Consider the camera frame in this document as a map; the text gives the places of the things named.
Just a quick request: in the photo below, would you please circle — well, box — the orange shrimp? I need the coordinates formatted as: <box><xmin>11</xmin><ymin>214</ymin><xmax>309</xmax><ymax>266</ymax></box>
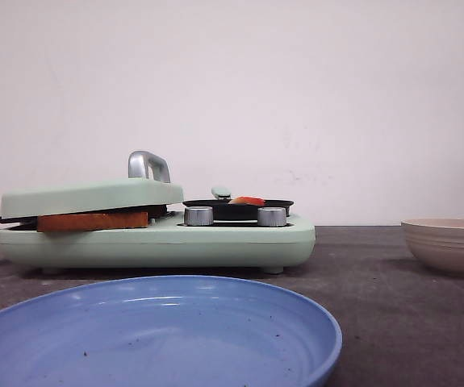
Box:
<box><xmin>228</xmin><ymin>196</ymin><xmax>265</xmax><ymax>206</ymax></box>

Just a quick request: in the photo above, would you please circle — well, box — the blue plate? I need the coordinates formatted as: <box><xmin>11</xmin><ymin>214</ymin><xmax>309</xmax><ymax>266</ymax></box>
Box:
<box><xmin>0</xmin><ymin>276</ymin><xmax>343</xmax><ymax>386</ymax></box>

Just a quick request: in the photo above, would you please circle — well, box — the black frying pan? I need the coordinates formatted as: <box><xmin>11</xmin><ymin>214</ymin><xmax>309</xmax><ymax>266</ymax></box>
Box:
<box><xmin>182</xmin><ymin>185</ymin><xmax>294</xmax><ymax>221</ymax></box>

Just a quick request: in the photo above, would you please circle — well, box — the right silver knob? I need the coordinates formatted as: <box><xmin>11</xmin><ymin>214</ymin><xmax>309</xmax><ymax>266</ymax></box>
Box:
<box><xmin>257</xmin><ymin>207</ymin><xmax>287</xmax><ymax>227</ymax></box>

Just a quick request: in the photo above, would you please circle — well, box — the white bread slice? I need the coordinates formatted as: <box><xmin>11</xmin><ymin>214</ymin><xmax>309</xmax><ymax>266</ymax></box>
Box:
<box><xmin>145</xmin><ymin>205</ymin><xmax>168</xmax><ymax>219</ymax></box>
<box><xmin>36</xmin><ymin>211</ymin><xmax>148</xmax><ymax>232</ymax></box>

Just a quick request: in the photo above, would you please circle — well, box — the silver knob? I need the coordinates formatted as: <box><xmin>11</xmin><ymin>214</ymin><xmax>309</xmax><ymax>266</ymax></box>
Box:
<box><xmin>184</xmin><ymin>206</ymin><xmax>214</xmax><ymax>227</ymax></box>
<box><xmin>257</xmin><ymin>207</ymin><xmax>287</xmax><ymax>227</ymax></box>

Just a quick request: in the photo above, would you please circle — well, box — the left silver knob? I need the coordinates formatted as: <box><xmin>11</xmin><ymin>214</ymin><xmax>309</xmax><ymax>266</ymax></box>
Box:
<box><xmin>184</xmin><ymin>206</ymin><xmax>214</xmax><ymax>227</ymax></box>

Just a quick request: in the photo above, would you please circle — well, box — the mint green breakfast maker base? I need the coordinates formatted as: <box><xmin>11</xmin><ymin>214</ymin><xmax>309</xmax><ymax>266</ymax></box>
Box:
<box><xmin>0</xmin><ymin>212</ymin><xmax>316</xmax><ymax>273</ymax></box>

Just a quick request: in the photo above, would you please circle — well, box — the cream ribbed bowl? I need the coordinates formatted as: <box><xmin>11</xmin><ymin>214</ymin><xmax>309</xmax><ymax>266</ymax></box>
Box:
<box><xmin>401</xmin><ymin>218</ymin><xmax>464</xmax><ymax>277</ymax></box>

